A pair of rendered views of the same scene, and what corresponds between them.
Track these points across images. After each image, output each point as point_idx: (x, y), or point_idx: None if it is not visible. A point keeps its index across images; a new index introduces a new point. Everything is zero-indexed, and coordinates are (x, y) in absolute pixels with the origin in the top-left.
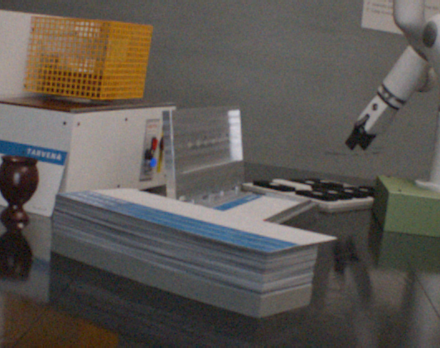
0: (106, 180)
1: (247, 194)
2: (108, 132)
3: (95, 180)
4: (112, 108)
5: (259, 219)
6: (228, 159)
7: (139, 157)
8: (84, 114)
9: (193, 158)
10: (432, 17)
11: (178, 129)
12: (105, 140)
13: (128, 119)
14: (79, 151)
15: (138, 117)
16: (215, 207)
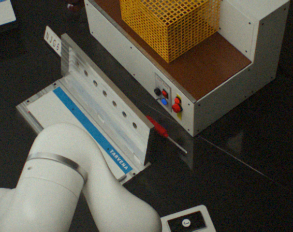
0: (122, 59)
1: (130, 163)
2: (116, 36)
3: (111, 48)
4: (116, 27)
5: (44, 120)
6: (132, 134)
7: (153, 84)
8: (91, 5)
9: (89, 83)
10: (8, 190)
11: (67, 50)
12: (114, 37)
13: (133, 50)
14: (93, 18)
15: (145, 61)
16: (82, 113)
